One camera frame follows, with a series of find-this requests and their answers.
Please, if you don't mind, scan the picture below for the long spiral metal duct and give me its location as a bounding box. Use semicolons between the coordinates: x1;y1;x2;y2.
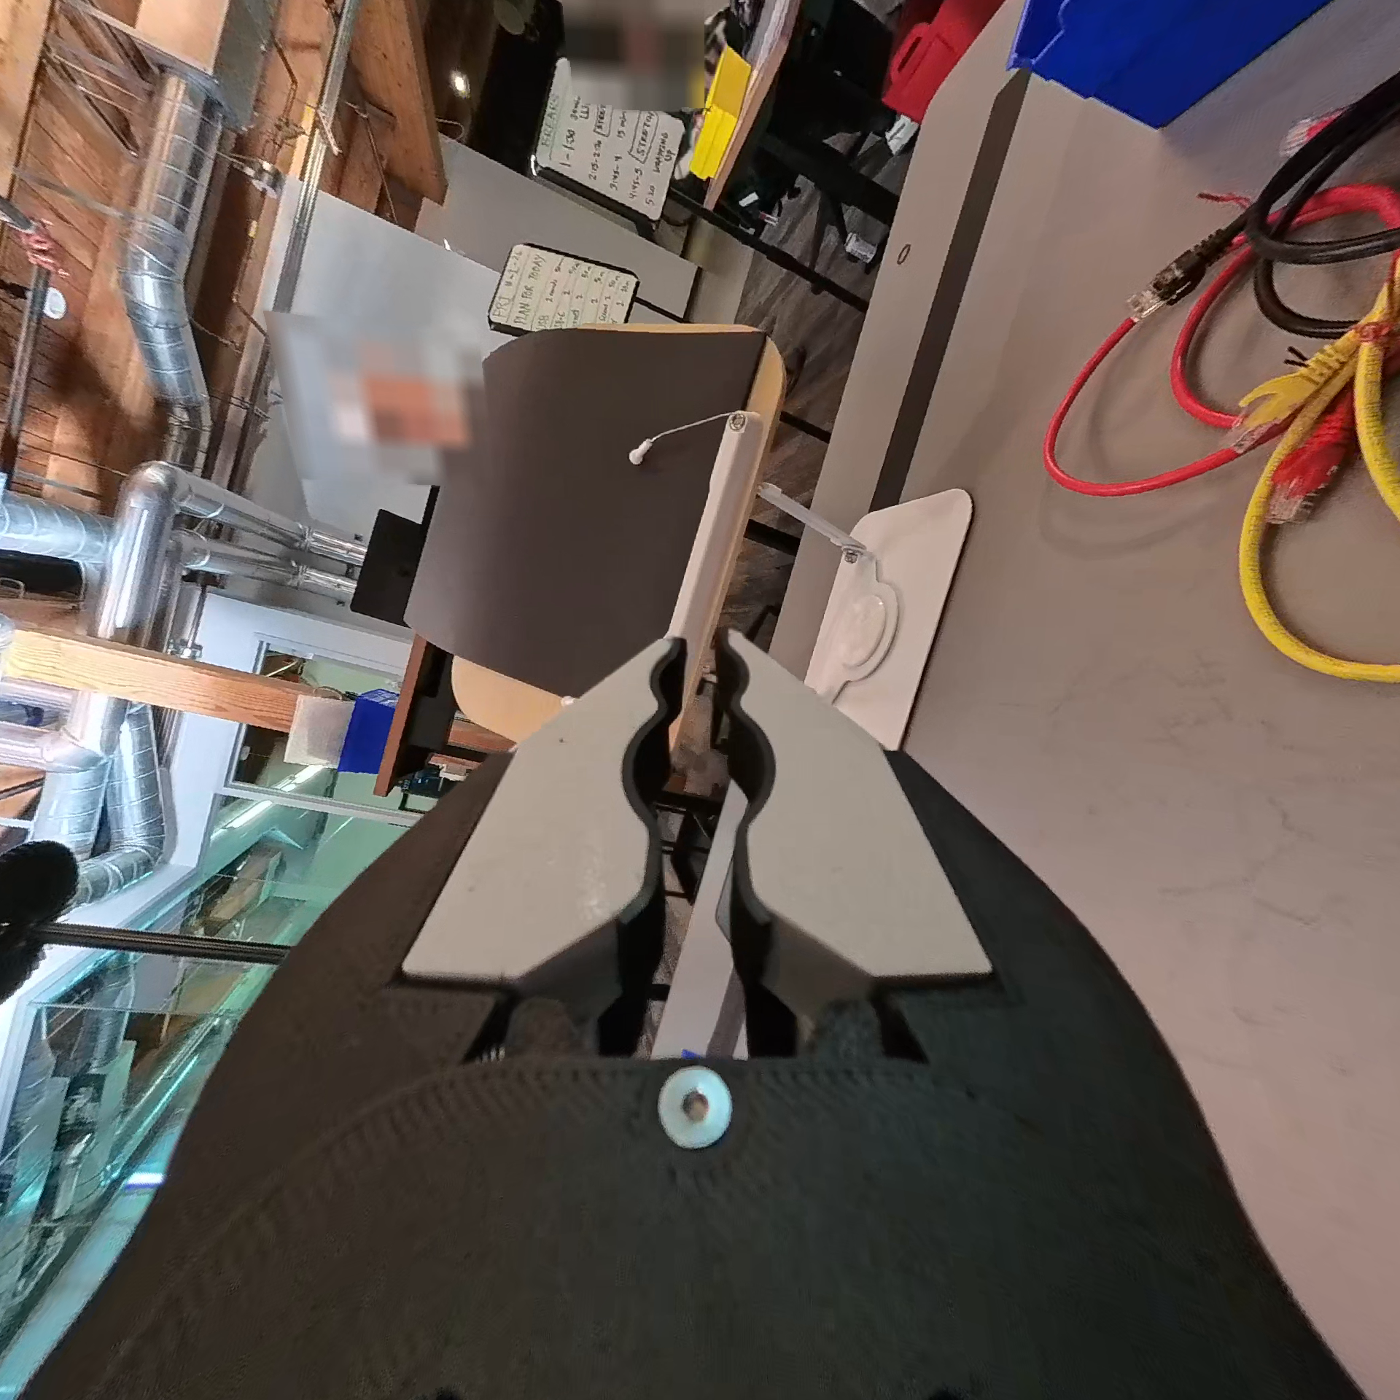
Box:
114;65;227;439

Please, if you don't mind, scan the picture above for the black ethernet cable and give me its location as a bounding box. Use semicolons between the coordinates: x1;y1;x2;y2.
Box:
1126;76;1400;341

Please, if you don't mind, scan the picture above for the red storage box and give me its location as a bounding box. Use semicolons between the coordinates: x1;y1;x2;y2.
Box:
880;0;1007;124

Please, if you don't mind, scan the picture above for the white foam block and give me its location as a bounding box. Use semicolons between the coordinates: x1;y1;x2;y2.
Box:
286;694;355;770

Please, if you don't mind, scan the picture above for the white desk stand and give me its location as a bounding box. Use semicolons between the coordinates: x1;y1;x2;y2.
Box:
626;407;978;757

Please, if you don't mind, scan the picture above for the short spiral metal duct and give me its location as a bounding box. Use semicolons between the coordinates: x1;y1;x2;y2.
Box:
60;700;168;910

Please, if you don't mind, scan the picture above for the black pole with round disc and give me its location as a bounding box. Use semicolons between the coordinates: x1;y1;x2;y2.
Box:
0;840;289;1002

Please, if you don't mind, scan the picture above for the red ethernet cable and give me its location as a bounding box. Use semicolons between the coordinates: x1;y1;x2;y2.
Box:
1042;183;1400;525

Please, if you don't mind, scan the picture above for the yellow plastic bin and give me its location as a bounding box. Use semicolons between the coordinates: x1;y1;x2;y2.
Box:
688;45;759;185

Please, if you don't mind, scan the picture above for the black monitor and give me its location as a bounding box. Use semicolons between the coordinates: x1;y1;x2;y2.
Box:
351;485;443;627

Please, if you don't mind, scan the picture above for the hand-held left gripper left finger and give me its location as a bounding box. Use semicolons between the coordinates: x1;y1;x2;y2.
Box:
403;636;689;1023

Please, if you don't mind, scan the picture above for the small blue bin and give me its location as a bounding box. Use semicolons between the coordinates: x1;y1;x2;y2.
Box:
338;688;405;776

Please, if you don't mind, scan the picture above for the yellow ethernet cable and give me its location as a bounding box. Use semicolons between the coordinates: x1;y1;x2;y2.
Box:
1230;256;1400;685

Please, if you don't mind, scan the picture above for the small black-framed whiteboard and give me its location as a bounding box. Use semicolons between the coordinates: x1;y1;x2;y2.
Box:
485;242;644;332

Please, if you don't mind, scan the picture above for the brown-edged table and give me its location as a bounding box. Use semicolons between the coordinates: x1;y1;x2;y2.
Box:
373;634;517;800

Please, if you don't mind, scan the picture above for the shiny silver pipe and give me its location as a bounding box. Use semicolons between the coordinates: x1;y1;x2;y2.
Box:
0;459;368;767

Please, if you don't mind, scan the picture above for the blue plastic bin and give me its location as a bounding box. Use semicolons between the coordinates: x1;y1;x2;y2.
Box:
1007;0;1400;124

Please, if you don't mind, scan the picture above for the wooden beam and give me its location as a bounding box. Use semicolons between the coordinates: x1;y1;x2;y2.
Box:
0;628;368;736

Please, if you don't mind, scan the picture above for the large handwritten whiteboard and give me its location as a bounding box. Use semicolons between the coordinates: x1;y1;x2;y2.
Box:
529;57;689;229

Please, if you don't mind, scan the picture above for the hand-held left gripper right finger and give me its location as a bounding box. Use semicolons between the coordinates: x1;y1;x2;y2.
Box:
717;628;998;1019

